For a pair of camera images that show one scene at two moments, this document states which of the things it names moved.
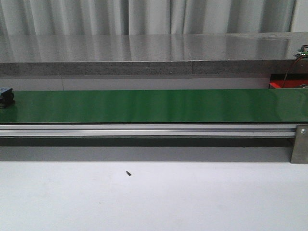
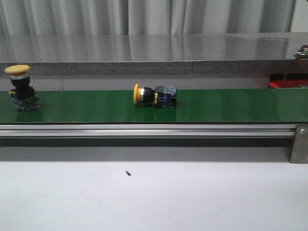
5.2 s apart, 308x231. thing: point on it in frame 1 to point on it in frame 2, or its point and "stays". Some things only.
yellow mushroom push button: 6,99 to 162,96
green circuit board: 303,53 stays
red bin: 292,80 stays
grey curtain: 34,17 stays
